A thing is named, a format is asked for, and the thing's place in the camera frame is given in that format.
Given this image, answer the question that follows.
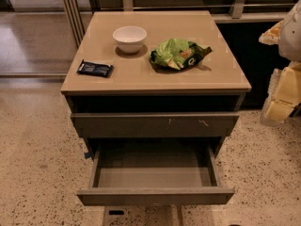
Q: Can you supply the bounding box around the green chip bag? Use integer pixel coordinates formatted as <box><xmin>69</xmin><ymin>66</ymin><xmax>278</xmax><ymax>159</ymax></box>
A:
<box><xmin>149</xmin><ymin>39</ymin><xmax>213</xmax><ymax>71</ymax></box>

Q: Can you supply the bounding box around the black snack packet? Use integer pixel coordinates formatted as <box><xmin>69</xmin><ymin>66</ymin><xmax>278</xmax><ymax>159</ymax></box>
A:
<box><xmin>77</xmin><ymin>60</ymin><xmax>114</xmax><ymax>78</ymax></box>

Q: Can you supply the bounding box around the grey drawer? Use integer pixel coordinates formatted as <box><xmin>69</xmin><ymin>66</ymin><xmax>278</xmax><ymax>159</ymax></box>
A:
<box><xmin>77</xmin><ymin>143</ymin><xmax>234</xmax><ymax>206</ymax></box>
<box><xmin>71</xmin><ymin>112</ymin><xmax>239</xmax><ymax>138</ymax></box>

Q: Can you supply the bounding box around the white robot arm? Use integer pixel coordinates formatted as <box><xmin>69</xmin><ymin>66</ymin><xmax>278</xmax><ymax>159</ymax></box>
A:
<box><xmin>259</xmin><ymin>0</ymin><xmax>301</xmax><ymax>126</ymax></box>

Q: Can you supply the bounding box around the white ceramic bowl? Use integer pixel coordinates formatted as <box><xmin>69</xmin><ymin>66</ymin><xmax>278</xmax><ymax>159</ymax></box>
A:
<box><xmin>113</xmin><ymin>26</ymin><xmax>147</xmax><ymax>54</ymax></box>

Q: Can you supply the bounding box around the blue tape piece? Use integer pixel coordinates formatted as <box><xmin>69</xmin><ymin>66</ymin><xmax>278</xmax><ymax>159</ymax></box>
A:
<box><xmin>84</xmin><ymin>153</ymin><xmax>91</xmax><ymax>159</ymax></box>

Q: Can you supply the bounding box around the beige drawer cabinet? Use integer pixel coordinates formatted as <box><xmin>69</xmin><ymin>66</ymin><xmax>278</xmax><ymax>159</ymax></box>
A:
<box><xmin>61</xmin><ymin>11</ymin><xmax>251</xmax><ymax>152</ymax></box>

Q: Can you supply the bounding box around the grey top drawer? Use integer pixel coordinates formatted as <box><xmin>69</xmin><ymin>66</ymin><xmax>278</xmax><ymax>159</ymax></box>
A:
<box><xmin>71</xmin><ymin>112</ymin><xmax>239</xmax><ymax>138</ymax></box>

